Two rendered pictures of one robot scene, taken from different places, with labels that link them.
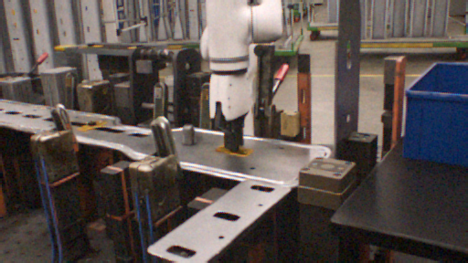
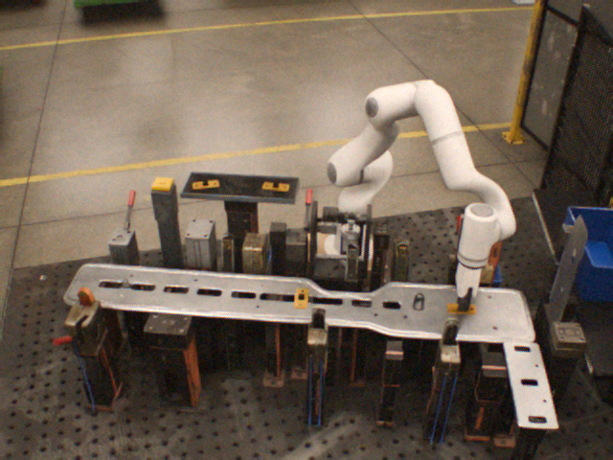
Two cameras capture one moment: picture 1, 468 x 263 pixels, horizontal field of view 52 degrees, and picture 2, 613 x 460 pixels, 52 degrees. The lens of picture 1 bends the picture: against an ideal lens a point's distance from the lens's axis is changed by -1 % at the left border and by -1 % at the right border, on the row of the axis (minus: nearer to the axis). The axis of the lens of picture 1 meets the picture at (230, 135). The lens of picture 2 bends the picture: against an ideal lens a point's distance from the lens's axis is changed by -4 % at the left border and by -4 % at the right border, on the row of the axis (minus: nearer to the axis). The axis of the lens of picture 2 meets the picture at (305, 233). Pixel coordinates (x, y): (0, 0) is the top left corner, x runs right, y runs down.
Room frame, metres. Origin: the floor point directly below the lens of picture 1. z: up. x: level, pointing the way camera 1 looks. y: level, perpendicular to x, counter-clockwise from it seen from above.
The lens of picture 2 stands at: (0.03, 1.05, 2.28)
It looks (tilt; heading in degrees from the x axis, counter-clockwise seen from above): 36 degrees down; 331
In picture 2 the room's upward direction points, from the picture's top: 1 degrees clockwise
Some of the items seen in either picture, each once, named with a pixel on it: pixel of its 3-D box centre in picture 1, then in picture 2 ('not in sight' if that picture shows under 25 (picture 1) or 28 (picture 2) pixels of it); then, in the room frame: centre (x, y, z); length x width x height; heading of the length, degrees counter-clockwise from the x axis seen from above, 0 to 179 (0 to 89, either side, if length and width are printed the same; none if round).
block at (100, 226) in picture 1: (103, 175); (302, 333); (1.28, 0.37, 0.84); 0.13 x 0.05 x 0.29; 146
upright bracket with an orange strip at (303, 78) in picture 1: (304, 156); (486, 288); (1.08, -0.18, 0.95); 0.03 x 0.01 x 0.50; 56
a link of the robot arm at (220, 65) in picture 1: (229, 62); (472, 254); (1.01, -0.01, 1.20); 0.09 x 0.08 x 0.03; 146
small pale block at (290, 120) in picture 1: (291, 184); (476, 310); (1.07, -0.14, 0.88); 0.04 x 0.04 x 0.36; 56
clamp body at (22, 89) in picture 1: (24, 125); (129, 279); (1.74, 0.78, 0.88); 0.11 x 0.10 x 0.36; 146
